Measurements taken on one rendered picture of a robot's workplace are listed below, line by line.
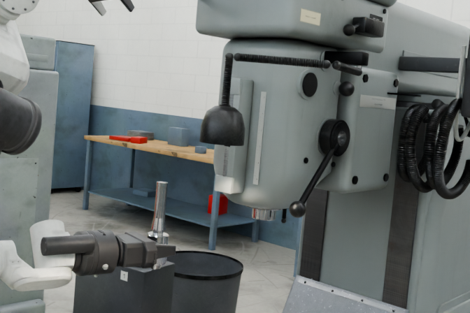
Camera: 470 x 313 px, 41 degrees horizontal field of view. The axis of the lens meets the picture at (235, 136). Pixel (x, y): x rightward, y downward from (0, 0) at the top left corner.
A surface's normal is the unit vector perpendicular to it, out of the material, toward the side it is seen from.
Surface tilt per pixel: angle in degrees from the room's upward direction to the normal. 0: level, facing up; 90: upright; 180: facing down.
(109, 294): 90
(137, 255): 90
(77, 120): 90
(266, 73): 90
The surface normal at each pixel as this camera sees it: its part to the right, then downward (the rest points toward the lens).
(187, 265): 0.29, 0.03
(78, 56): 0.75, 0.11
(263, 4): -0.66, 0.00
